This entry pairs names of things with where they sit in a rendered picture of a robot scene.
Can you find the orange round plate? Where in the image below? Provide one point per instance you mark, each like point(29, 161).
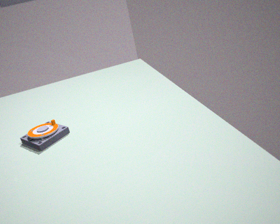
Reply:
point(35, 135)

